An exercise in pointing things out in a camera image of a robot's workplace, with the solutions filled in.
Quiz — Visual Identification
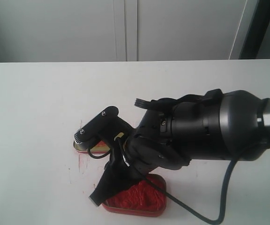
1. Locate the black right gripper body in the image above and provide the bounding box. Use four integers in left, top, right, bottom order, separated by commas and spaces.
105, 137, 191, 180

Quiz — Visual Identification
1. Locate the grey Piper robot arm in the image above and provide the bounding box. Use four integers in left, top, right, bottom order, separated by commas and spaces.
85, 89, 270, 205

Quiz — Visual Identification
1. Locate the red ink tin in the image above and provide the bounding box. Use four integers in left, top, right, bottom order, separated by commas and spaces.
102, 180, 167, 217

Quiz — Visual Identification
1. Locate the gold tin lid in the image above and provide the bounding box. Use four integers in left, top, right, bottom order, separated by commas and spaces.
73, 132, 124, 154

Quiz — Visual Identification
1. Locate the white cabinet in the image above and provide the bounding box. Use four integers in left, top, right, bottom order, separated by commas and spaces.
0, 0, 258, 62

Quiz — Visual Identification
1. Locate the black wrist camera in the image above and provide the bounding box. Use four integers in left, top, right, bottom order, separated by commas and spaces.
73, 106, 134, 151

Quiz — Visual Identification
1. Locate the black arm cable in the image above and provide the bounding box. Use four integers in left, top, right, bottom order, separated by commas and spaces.
87, 98, 270, 223

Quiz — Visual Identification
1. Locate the dark door frame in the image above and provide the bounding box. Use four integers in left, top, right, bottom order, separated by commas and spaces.
239, 0, 270, 60

